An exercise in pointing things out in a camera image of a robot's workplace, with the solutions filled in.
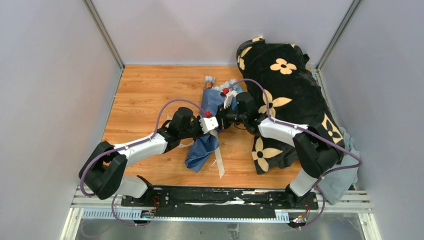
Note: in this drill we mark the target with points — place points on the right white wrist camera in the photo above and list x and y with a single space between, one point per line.
228 98

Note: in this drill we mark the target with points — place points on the black floral plush blanket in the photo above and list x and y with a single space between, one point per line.
281 85

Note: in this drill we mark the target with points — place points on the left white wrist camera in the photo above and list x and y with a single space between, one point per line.
208 124

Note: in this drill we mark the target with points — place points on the left aluminium corner post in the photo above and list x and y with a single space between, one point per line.
92 10

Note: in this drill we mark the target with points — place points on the blue wrapping paper sheet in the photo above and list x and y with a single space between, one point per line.
205 145

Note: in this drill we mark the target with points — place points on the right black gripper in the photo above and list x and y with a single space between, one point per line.
221 114

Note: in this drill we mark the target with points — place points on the fake flower bunch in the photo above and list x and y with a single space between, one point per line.
211 85

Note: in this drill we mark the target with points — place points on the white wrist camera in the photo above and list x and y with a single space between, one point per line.
228 98
208 124

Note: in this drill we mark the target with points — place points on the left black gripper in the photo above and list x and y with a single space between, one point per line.
197 121

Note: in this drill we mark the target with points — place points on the aluminium corner post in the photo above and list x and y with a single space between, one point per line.
92 10
352 9

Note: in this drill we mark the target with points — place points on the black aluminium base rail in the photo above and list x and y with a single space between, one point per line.
216 204

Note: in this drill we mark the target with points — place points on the right aluminium corner post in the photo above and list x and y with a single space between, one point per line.
352 9

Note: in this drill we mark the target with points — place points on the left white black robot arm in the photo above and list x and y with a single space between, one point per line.
104 171

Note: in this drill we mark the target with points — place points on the grey blue cloth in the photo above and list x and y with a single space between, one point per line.
336 184

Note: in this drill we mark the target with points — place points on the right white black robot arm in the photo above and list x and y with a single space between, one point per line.
318 147

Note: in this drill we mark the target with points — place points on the cream printed ribbon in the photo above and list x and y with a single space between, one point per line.
218 159

